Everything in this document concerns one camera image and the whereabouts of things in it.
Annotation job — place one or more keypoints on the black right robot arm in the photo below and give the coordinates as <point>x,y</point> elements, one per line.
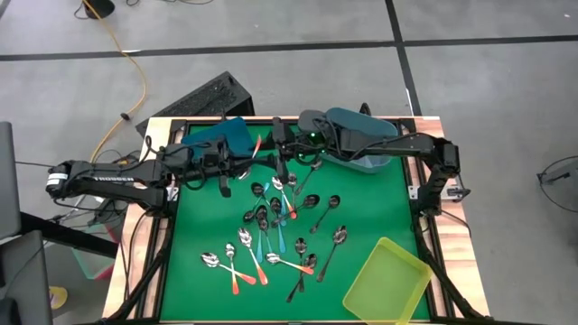
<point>406,144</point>

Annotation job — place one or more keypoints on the black perforated computer case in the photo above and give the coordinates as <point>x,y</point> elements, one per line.
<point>212,97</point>

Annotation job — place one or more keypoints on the yellow translucent tray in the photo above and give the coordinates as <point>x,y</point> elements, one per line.
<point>388,280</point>

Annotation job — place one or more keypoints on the dark grey panel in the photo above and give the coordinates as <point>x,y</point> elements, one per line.
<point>22,280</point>

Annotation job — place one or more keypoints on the black desk beam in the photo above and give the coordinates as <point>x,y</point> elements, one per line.
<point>68,234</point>

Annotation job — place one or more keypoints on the light grey panel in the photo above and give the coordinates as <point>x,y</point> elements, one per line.
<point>9,180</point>

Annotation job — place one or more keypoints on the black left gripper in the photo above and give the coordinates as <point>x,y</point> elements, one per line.
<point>217,158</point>

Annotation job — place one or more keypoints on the yellow round floor sticker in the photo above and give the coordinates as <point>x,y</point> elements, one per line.
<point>58,298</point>

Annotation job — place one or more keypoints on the black round stand base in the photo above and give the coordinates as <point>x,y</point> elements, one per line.
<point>99,6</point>

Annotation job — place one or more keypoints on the small black clamp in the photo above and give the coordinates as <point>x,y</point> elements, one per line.
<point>366,109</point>

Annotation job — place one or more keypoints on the blue rectangular tray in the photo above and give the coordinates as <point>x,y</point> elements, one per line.
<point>235,135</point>

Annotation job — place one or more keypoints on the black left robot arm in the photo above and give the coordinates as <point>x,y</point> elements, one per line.
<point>113,178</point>

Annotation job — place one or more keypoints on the green table mat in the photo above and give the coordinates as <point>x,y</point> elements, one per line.
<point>203,225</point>

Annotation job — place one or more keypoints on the black aluminium table frame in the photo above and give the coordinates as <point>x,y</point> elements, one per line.
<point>263,121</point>

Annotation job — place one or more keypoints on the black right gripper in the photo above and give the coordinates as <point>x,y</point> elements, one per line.
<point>282,144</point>

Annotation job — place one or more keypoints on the teal grey oval bin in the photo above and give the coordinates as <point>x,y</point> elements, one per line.
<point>361,119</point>

